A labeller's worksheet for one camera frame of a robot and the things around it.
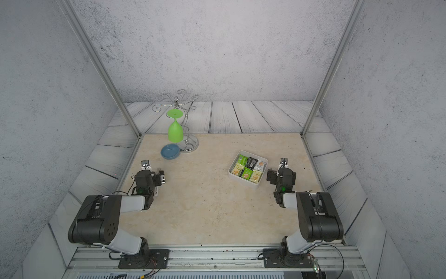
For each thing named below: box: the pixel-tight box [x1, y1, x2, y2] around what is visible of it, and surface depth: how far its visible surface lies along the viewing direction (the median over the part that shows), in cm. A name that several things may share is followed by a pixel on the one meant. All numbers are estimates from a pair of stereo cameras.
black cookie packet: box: [245, 156, 258, 171], surface depth 104 cm
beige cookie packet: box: [249, 169, 263, 184], surface depth 98 cm
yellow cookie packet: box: [231, 162, 245, 177], surface depth 101 cm
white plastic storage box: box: [228, 150, 269, 190], surface depth 101 cm
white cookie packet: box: [253, 159, 265, 172], surface depth 103 cm
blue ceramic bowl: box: [160, 143, 181, 160], surface depth 110 cm
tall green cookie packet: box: [241, 166, 254, 181], surface depth 100 cm
